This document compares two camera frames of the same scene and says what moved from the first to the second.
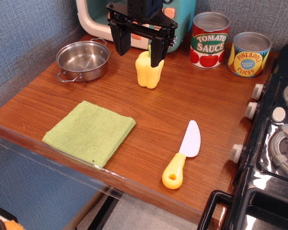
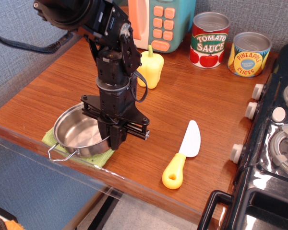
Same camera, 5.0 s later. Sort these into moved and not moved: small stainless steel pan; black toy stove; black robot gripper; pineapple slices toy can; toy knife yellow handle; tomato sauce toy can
Moved: small stainless steel pan; black robot gripper
Not moved: pineapple slices toy can; tomato sauce toy can; toy knife yellow handle; black toy stove
